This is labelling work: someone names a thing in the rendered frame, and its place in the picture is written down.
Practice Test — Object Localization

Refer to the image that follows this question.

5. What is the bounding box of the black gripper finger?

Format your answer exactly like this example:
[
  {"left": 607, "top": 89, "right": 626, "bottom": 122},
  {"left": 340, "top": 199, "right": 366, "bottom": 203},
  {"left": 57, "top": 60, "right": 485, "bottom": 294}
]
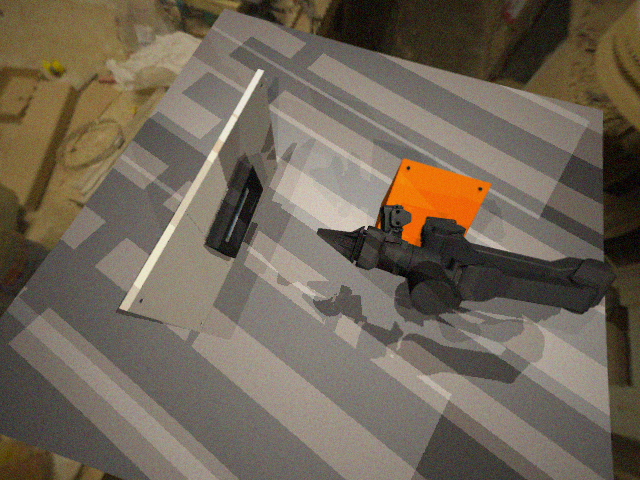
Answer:
[{"left": 317, "top": 226, "right": 365, "bottom": 263}]

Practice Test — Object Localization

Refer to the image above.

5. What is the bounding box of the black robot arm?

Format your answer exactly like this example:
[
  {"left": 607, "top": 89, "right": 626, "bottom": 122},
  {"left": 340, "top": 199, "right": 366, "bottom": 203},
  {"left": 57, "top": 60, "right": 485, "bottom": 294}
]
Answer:
[{"left": 379, "top": 204, "right": 617, "bottom": 315}]

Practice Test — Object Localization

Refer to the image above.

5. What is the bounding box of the black picture frame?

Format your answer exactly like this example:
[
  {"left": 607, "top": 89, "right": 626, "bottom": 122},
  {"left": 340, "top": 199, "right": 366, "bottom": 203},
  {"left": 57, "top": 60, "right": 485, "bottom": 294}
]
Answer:
[{"left": 205, "top": 161, "right": 263, "bottom": 259}]

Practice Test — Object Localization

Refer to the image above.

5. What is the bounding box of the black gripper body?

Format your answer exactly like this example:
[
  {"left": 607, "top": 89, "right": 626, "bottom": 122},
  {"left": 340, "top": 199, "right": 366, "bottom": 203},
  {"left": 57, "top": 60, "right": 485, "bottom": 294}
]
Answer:
[{"left": 354, "top": 225, "right": 413, "bottom": 276}]

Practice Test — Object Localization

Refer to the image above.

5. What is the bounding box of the dark grey flat panel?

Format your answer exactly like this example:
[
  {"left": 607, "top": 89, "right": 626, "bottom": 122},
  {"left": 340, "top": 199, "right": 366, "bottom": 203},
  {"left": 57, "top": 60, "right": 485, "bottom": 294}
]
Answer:
[{"left": 119, "top": 69, "right": 278, "bottom": 332}]

